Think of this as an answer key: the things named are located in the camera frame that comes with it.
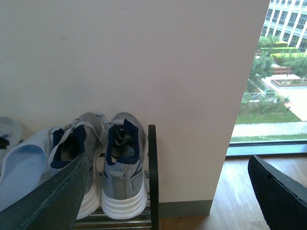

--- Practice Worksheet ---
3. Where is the black metal shoe rack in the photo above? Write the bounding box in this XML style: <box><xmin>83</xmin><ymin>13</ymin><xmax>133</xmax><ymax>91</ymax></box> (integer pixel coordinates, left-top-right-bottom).
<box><xmin>73</xmin><ymin>125</ymin><xmax>159</xmax><ymax>230</ymax></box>

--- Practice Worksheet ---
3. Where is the dark window frame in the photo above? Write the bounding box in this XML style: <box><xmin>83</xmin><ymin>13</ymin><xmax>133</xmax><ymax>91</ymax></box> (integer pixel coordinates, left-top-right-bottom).
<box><xmin>226</xmin><ymin>140</ymin><xmax>307</xmax><ymax>157</ymax></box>

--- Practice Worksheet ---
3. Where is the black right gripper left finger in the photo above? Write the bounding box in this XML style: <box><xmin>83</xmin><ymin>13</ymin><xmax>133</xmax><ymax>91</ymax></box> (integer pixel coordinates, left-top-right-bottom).
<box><xmin>0</xmin><ymin>154</ymin><xmax>90</xmax><ymax>230</ymax></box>

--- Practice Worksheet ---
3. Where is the light blue rubber slipper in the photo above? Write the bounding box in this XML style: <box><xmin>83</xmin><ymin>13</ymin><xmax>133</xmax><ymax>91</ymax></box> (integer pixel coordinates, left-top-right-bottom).
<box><xmin>0</xmin><ymin>127</ymin><xmax>58</xmax><ymax>213</ymax></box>

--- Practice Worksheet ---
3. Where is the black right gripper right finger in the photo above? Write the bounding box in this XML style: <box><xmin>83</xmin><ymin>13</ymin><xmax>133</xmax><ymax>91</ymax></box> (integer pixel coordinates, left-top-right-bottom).
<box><xmin>248</xmin><ymin>155</ymin><xmax>307</xmax><ymax>230</ymax></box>

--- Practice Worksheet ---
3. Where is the grey knit sneaker white sole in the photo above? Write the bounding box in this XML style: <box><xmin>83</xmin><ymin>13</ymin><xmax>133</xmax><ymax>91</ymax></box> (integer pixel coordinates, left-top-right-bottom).
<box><xmin>102</xmin><ymin>113</ymin><xmax>148</xmax><ymax>220</ymax></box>

